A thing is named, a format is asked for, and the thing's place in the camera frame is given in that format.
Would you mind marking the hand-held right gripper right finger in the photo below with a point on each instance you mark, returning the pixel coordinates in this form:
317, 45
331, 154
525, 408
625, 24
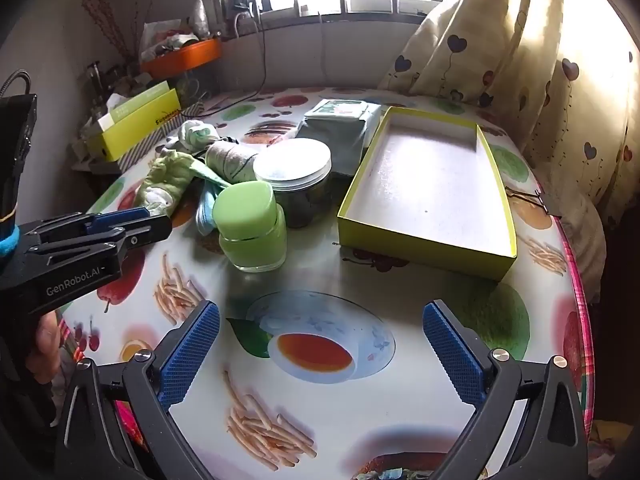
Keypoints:
452, 355

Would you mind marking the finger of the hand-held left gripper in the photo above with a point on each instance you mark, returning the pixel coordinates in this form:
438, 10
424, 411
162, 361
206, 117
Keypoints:
145, 232
115, 220

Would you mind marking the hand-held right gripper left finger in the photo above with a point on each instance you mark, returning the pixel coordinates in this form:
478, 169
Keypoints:
192, 355

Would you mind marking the green fuzzy sock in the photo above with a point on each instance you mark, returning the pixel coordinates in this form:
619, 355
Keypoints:
167, 175

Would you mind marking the blue face mask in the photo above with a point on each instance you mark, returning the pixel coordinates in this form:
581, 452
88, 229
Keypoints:
209, 212

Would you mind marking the green felt cloth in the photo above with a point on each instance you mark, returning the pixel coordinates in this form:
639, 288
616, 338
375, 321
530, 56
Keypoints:
212, 176

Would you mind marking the grey white sock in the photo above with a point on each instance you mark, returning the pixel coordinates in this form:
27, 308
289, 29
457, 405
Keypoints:
197, 135

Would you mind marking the black white striped sock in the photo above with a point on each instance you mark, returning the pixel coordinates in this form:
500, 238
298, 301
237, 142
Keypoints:
230, 160

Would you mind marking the yellow-green shallow cardboard box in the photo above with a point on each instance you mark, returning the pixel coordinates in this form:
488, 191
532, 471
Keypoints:
425, 185

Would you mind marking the person's left hand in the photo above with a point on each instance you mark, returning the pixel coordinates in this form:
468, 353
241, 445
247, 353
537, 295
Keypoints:
46, 350

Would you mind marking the blue elastic band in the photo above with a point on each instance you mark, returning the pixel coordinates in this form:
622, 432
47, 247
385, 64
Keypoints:
9, 242

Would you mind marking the fruit print tablecloth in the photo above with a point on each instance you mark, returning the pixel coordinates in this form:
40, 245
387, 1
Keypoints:
400, 410

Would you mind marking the yellow cardboard box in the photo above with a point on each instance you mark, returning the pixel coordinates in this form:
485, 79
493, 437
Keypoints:
135, 130

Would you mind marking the green lidded glass jar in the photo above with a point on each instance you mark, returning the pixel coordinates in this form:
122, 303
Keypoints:
245, 210

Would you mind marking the light green tissue box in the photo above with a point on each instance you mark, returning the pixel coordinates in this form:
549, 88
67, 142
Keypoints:
132, 102

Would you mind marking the pink plaid cloth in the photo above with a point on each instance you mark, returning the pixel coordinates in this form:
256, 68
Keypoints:
582, 340

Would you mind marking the orange plastic basket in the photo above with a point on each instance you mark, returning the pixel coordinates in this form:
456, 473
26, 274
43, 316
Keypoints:
185, 57

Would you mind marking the black binder clip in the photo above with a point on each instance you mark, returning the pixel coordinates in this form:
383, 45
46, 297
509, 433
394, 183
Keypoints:
547, 205

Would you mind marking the white plastic bag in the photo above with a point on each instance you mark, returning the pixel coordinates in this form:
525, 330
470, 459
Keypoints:
160, 32

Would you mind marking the red twig branches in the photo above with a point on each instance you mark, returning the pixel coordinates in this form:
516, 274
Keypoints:
112, 25

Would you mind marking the silver foil bag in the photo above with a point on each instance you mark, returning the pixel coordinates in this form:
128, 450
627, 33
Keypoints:
201, 20

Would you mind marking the grey wet wipes pack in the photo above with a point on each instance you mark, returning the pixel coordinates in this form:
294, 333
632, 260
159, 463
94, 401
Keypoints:
340, 130

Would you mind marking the black power adapter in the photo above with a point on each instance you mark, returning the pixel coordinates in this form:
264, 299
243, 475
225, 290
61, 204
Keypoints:
265, 2

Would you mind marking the cream heart print curtain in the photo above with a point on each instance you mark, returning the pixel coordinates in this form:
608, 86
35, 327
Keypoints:
500, 35

